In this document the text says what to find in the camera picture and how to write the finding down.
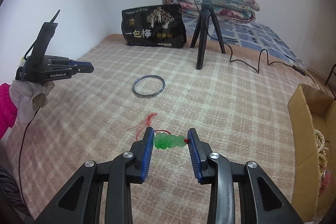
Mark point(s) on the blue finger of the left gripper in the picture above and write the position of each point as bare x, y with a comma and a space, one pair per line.
81, 64
85, 70

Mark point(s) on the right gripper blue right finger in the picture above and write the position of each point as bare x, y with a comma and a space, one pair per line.
261, 201

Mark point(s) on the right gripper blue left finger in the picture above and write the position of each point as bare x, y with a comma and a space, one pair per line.
79, 200

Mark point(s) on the dark blue bangle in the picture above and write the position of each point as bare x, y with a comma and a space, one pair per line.
148, 86

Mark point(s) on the brown leather wristwatch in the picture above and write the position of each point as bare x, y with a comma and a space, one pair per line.
324, 183

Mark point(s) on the pink sleeve forearm left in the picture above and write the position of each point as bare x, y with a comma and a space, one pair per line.
8, 110

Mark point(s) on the white gloved left hand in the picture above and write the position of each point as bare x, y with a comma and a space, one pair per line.
29, 97

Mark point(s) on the black snack bag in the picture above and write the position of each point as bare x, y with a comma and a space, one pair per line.
154, 26

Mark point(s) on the cardboard box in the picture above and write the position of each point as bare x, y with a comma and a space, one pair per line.
310, 110

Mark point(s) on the black tripod stand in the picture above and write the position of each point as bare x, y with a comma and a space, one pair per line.
201, 32

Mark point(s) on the black clothes rack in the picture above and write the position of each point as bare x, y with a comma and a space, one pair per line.
332, 72

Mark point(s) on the folded floral quilt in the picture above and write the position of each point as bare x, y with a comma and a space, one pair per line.
234, 11

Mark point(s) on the blue patterned bed sheet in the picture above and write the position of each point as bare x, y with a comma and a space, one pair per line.
256, 36

